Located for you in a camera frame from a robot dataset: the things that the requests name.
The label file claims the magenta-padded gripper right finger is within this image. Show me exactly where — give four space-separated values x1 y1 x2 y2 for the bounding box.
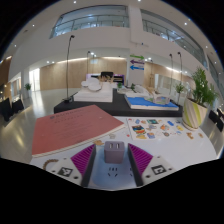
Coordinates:
127 143 176 188

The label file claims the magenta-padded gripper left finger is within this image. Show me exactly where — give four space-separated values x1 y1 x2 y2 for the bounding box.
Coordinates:
46 143 98 188

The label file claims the small grey charger block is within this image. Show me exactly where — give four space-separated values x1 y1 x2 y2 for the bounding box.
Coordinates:
103 140 126 164

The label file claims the pink rectangular board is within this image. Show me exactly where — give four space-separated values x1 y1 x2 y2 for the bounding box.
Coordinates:
31 104 126 158

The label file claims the white colourful sticker sheet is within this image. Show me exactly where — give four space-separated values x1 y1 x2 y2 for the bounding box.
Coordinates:
127 117 186 141

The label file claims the black display platform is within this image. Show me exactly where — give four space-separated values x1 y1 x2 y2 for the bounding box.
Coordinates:
53 88 184 118

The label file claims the blue-based architectural model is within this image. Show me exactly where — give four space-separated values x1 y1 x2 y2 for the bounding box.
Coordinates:
123 84 180 111

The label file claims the white architectural model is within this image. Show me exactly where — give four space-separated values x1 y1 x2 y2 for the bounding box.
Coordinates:
73 79 114 103

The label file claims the potted plant in striped pot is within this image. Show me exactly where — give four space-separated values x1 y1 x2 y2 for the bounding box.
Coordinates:
181 66 219 132

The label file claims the group of black chairs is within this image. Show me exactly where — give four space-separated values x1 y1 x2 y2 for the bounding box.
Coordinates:
0 97 25 123
209 107 224 133

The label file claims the black piano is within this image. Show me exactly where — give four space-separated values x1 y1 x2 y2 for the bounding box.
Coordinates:
85 70 126 84

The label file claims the colourful arrow direction sign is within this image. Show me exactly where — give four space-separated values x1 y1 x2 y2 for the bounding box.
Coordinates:
129 53 146 72

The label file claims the small brown ring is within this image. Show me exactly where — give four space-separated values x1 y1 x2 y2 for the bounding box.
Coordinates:
42 158 60 170

